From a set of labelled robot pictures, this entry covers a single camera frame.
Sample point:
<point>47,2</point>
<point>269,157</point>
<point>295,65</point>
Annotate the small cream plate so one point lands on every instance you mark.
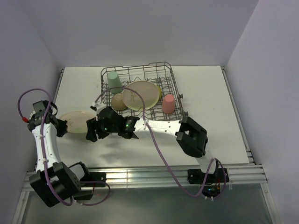
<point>76,121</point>

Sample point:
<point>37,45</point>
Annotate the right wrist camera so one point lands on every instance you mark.
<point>98,107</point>

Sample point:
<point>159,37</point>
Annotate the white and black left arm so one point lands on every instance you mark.
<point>52,176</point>

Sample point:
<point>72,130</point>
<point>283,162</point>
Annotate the aluminium rail frame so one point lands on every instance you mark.
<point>150,196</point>

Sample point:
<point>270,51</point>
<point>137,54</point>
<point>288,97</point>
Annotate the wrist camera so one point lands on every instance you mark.
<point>98,107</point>
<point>27,119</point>

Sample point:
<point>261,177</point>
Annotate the black bowl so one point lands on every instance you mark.
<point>117,102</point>

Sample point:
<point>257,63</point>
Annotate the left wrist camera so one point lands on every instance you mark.
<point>27,119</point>

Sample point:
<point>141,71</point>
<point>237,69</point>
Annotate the lime green bowl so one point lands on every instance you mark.
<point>160,92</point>

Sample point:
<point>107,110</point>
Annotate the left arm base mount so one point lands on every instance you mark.
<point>89,184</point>

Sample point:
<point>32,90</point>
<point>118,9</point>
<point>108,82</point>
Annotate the large pink green plate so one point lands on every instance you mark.
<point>147,90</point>

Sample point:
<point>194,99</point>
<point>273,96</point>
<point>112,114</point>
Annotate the grey wire dish rack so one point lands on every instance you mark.
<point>160,74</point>

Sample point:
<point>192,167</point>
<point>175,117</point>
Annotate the pink cup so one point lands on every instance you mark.
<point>168,104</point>

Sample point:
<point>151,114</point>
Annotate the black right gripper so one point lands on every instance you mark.
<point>92,124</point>

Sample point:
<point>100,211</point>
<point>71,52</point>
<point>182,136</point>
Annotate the pale green cup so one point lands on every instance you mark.
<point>114,82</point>

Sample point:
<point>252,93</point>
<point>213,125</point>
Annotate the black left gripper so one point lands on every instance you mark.
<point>63,128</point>

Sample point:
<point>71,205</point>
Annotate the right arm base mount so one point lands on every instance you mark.
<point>215,183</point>

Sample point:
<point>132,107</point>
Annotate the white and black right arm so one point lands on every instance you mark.
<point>190,136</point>

